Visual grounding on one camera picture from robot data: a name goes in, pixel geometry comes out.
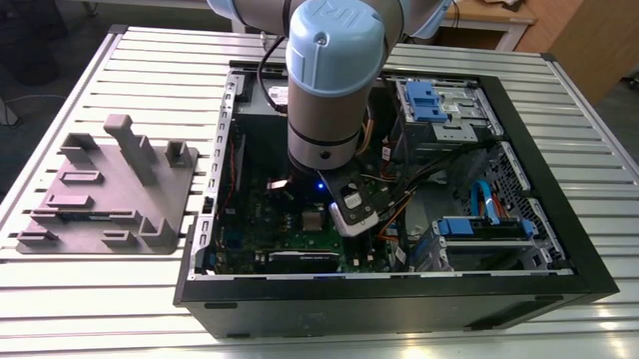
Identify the small blue drive clip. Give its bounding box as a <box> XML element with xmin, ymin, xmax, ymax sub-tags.
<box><xmin>412</xmin><ymin>105</ymin><xmax>449</xmax><ymax>123</ymax></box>

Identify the yellow power wire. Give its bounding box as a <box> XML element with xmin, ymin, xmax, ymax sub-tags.
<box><xmin>359</xmin><ymin>106</ymin><xmax>376</xmax><ymax>153</ymax></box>

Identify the hard disk in blue carrier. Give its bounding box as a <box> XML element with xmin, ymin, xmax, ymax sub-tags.
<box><xmin>432</xmin><ymin>217</ymin><xmax>535</xmax><ymax>242</ymax></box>

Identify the orange flat wire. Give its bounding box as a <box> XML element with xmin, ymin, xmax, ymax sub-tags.
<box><xmin>377</xmin><ymin>209</ymin><xmax>408</xmax><ymax>244</ymax></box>

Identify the large blue drive clip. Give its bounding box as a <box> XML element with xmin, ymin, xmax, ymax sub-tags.
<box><xmin>405</xmin><ymin>81</ymin><xmax>443</xmax><ymax>107</ymax></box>

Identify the silver optical drive cage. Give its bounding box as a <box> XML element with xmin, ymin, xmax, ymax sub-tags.
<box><xmin>388</xmin><ymin>76</ymin><xmax>503</xmax><ymax>161</ymax></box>

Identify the black office chair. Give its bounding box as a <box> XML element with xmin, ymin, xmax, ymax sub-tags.
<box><xmin>0</xmin><ymin>0</ymin><xmax>69</xmax><ymax>87</ymax></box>

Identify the grey power supply unit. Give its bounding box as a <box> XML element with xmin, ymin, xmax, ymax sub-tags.
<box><xmin>233</xmin><ymin>77</ymin><xmax>293</xmax><ymax>177</ymax></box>

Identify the black camera cable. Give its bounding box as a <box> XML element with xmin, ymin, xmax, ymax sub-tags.
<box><xmin>256</xmin><ymin>35</ymin><xmax>292</xmax><ymax>114</ymax></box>

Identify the black PC case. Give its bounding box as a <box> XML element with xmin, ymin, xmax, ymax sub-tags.
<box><xmin>172</xmin><ymin>58</ymin><xmax>620</xmax><ymax>340</ymax></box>

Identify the black graphics card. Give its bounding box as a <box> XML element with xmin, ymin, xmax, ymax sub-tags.
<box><xmin>252</xmin><ymin>249</ymin><xmax>343</xmax><ymax>275</ymax></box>

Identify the wooden cabinet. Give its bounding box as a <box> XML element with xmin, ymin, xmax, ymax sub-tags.
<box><xmin>514</xmin><ymin>0</ymin><xmax>639</xmax><ymax>104</ymax></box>

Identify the CPU socket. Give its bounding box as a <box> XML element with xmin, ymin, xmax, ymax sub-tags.
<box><xmin>296</xmin><ymin>209</ymin><xmax>333</xmax><ymax>236</ymax></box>

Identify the blue disk wire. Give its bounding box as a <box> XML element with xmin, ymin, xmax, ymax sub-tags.
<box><xmin>470</xmin><ymin>179</ymin><xmax>503</xmax><ymax>226</ymax></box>

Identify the silver disk bay cage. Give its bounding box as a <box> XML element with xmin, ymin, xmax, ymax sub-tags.
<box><xmin>407</xmin><ymin>215</ymin><xmax>570</xmax><ymax>274</ymax></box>

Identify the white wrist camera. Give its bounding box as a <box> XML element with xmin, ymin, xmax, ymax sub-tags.
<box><xmin>327</xmin><ymin>179</ymin><xmax>380</xmax><ymax>239</ymax></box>

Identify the black cable bundle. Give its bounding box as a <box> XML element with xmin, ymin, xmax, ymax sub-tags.
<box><xmin>373</xmin><ymin>144</ymin><xmax>495</xmax><ymax>221</ymax></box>

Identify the green motherboard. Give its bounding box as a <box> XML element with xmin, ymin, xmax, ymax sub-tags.
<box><xmin>212</xmin><ymin>164</ymin><xmax>395</xmax><ymax>274</ymax></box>

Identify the silver CPU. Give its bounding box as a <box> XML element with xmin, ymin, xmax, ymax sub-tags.
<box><xmin>300</xmin><ymin>210</ymin><xmax>327</xmax><ymax>233</ymax></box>

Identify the blue RAM stick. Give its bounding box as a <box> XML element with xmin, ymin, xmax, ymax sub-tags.
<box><xmin>55</xmin><ymin>211</ymin><xmax>115</xmax><ymax>222</ymax></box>

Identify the wooden desk white frame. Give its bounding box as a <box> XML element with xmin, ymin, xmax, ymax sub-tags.
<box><xmin>227</xmin><ymin>0</ymin><xmax>539</xmax><ymax>52</ymax></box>

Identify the grey parts rack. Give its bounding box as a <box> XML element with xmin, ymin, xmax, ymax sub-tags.
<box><xmin>13</xmin><ymin>114</ymin><xmax>200</xmax><ymax>256</ymax></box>

